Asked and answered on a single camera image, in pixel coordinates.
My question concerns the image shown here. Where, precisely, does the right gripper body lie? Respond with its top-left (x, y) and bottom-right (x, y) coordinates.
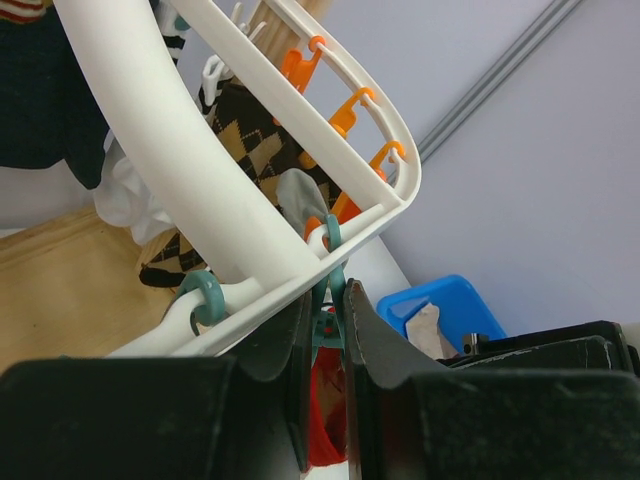
top-left (441, 320), bottom-right (639, 373)

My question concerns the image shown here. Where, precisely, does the red reindeer sock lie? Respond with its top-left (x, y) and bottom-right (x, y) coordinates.
top-left (308, 347), bottom-right (347, 467)

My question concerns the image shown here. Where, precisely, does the beige striped sock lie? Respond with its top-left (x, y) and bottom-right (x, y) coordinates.
top-left (405, 303), bottom-right (457, 360)

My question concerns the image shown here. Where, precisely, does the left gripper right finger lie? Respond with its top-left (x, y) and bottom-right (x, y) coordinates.
top-left (343, 280), bottom-right (639, 479)

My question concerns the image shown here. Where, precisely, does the blue plastic bin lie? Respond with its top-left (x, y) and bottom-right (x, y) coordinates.
top-left (376, 275), bottom-right (507, 357)

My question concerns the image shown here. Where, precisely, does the dark navy santa sock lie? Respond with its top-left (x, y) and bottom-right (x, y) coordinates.
top-left (1, 1), bottom-right (109, 190)

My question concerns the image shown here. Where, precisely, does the brown argyle sock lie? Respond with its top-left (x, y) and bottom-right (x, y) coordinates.
top-left (138, 79), bottom-right (346, 291)

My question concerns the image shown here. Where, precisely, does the grey blue sock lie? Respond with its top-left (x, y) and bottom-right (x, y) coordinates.
top-left (276, 168), bottom-right (328, 237)

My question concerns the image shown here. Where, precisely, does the wooden hanger rack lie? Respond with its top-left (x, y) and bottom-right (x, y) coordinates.
top-left (0, 0), bottom-right (331, 361)

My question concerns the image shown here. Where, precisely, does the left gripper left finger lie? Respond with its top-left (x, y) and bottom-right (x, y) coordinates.
top-left (1, 295), bottom-right (312, 479)

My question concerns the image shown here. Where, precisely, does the teal clothes peg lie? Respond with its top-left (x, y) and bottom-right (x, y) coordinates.
top-left (309, 212), bottom-right (349, 351)

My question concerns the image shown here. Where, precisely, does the white oval clip hanger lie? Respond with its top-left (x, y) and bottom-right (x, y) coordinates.
top-left (56, 1), bottom-right (421, 357)

